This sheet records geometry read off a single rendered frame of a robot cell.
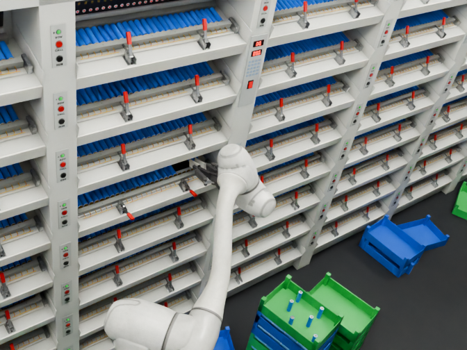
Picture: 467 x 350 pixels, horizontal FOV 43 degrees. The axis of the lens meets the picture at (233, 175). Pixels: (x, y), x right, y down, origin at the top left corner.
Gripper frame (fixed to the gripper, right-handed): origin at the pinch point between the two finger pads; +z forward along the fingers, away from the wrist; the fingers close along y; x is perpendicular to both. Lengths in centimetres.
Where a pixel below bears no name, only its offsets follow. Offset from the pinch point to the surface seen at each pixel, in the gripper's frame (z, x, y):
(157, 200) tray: -1.6, 7.7, 19.8
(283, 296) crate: -20, 68, -30
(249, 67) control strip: -16.6, -40.4, -11.7
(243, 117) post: -10.7, -19.4, -13.9
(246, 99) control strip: -13.2, -27.4, -13.1
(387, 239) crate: 3, 95, -137
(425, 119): -2, 20, -149
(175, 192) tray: -1.3, 7.6, 11.6
